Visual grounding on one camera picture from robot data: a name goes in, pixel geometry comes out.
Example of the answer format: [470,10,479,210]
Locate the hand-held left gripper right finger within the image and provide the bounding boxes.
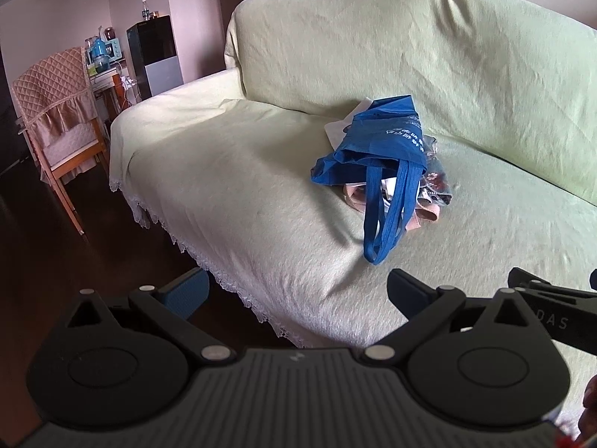
[360,268,532,364]

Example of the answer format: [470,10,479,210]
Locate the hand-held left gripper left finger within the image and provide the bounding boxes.
[68,268,234,365]

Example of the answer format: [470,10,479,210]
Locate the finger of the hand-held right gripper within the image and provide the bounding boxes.
[508,267,597,300]

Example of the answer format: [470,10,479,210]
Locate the blue shopping bag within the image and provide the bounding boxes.
[312,94,427,264]

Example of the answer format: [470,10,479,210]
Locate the pile of clothes under bag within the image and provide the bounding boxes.
[343,182,442,234]

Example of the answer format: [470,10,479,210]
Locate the white paper bag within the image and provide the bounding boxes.
[325,103,374,151]

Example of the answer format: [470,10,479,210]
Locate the light green covered sofa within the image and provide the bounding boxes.
[109,0,597,430]

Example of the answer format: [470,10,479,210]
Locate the small side table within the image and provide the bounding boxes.
[86,68,141,123]

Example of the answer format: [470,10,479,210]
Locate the wooden chair with pink cover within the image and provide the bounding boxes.
[12,47,110,240]

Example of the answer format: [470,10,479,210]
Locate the black refrigerator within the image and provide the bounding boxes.
[126,15,182,101]

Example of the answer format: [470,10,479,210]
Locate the teal countertop oven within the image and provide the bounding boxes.
[85,40,126,65]

